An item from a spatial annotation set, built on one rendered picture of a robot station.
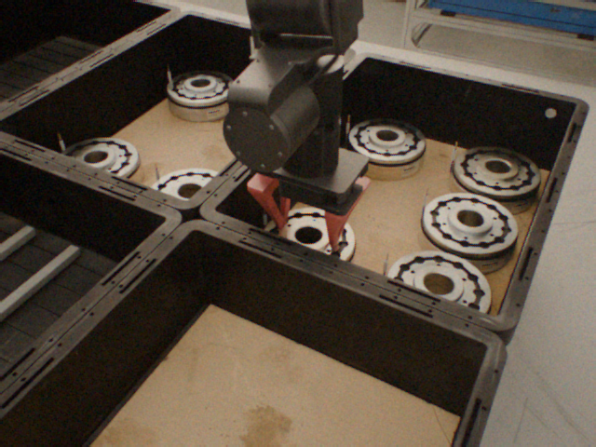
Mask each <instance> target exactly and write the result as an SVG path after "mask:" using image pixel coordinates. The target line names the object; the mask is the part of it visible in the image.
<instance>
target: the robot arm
mask: <svg viewBox="0 0 596 447"><path fill-rule="evenodd" d="M245 3H246V9H247V13H248V16H249V21H250V26H251V36H252V41H253V46H254V49H258V50H256V51H255V52H254V53H253V54H252V55H250V56H249V59H250V66H249V67H248V68H247V69H246V70H245V71H244V72H243V73H242V74H241V75H240V76H239V77H238V78H237V79H236V80H235V81H234V82H233V83H232V84H231V86H230V87H229V89H228V91H227V96H226V99H227V104H228V109H229V112H228V113H227V114H226V116H225V118H224V120H223V136H224V139H225V143H226V145H227V147H228V149H229V150H230V152H231V153H232V154H233V156H234V157H235V158H236V159H237V160H238V161H239V162H241V163H242V164H243V165H245V166H246V167H248V168H250V175H254V174H255V173H256V172H257V175H256V176H254V177H253V178H252V179H251V180H250V181H249V182H248V190H249V192H250V193H251V194H252V195H253V196H254V197H255V199H256V200H257V201H258V202H259V203H260V204H261V205H262V207H263V208H264V209H265V210H266V211H267V213H268V214H269V216H270V217H271V219H272V220H273V222H274V223H275V225H276V226H277V228H278V229H279V230H282V229H283V227H284V226H285V225H286V224H287V222H288V218H289V212H290V206H291V200H293V201H296V202H299V203H302V204H305V205H307V206H312V207H315V208H318V209H320V210H324V220H325V224H326V230H327V235H328V240H329V243H330V247H331V248H332V249H333V248H334V247H335V246H336V244H337V243H338V242H339V240H340V237H341V235H342V234H343V232H344V229H345V225H346V223H347V221H348V218H349V214H350V213H351V211H352V210H353V209H354V207H355V206H356V205H357V204H358V202H359V200H360V199H361V197H362V196H363V194H364V193H365V191H366V190H367V188H368V187H369V185H370V179H369V178H367V177H364V174H366V173H367V171H368V167H369V158H368V157H367V156H365V155H361V154H358V153H354V152H352V151H348V150H346V149H342V148H339V147H340V130H341V117H340V114H341V113H342V96H343V79H344V61H345V59H344V56H343V54H344V53H345V52H346V51H347V50H348V49H349V48H350V47H351V46H352V45H353V44H354V43H355V42H356V41H357V40H358V39H359V27H358V23H359V22H360V21H361V20H362V19H363V18H364V9H363V0H245ZM277 187H278V190H279V194H280V211H279V209H278V206H277V205H276V203H275V201H274V199H273V198H272V193H273V191H274V190H275V189H276V188H277Z"/></svg>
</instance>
